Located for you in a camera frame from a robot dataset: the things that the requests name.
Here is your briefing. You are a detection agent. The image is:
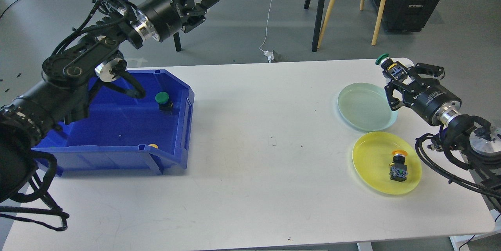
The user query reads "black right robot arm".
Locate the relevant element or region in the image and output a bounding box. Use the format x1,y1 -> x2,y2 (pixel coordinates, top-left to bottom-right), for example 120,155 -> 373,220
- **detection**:
376,54 -> 500,211

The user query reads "yellow plate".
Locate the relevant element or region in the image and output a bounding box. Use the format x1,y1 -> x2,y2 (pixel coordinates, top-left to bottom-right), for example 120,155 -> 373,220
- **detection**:
352,132 -> 422,195

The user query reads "green push button in bin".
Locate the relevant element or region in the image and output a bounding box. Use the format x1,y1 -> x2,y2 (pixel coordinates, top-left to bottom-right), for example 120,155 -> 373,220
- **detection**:
155,92 -> 174,114

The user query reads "blue plastic bin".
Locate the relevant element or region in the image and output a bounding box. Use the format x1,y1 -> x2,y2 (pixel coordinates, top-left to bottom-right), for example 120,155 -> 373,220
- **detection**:
35,69 -> 195,176

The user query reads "black tripod left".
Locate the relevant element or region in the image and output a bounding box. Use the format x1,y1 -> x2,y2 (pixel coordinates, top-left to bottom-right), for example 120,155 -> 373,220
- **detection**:
172,32 -> 182,52

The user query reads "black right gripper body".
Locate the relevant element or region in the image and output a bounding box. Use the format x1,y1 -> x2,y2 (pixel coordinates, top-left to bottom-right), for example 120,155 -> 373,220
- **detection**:
403,79 -> 462,126

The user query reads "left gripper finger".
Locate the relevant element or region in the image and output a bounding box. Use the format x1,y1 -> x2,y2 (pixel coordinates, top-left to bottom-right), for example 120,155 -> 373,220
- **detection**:
182,0 -> 220,33

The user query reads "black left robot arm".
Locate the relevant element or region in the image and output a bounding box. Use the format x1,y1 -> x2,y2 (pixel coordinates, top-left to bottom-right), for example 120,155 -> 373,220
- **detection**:
1,0 -> 219,231

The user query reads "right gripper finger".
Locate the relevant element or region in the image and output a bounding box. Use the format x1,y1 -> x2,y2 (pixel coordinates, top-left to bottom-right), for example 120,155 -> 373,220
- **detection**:
384,72 -> 411,111
407,63 -> 445,87

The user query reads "yellow push button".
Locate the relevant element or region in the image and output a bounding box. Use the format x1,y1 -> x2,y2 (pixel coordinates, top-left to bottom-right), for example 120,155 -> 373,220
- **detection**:
389,150 -> 408,182

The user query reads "white power cable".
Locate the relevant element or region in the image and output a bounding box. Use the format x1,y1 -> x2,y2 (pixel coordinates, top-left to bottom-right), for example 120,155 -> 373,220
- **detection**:
259,0 -> 278,63

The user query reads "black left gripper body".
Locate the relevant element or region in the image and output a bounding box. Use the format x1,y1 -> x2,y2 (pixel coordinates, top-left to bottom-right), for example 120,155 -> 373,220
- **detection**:
137,0 -> 195,42

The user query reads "light green plate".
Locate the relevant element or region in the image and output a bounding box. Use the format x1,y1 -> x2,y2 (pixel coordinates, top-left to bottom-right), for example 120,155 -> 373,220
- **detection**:
337,83 -> 398,132

